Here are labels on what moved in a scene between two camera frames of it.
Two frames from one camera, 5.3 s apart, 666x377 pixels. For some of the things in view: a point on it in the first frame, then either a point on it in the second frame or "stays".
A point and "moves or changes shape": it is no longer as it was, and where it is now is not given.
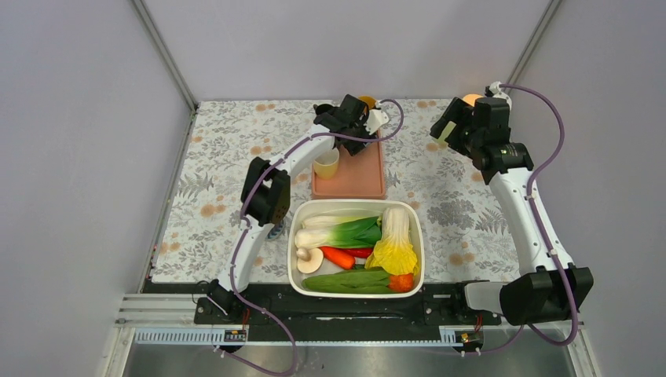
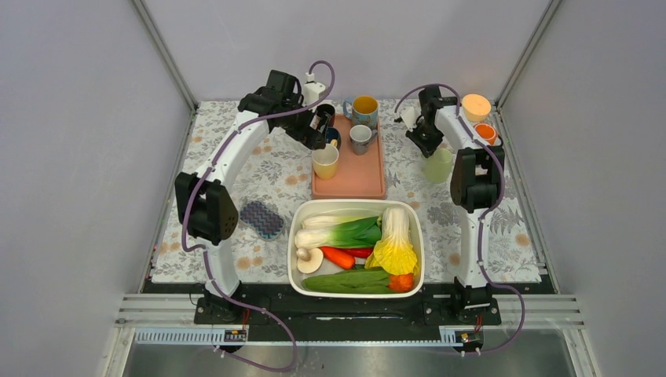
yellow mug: x=326 y=166 stays
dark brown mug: x=323 y=108 stays
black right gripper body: x=472 y=137 → x=426 y=137
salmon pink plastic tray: x=359 y=177 stays
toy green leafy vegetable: x=360 y=281 stays
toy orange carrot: x=338 y=258 stays
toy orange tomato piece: x=401 y=283 stays
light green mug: x=446 y=132 moves or changes shape
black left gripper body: x=360 y=126 → x=298 y=127
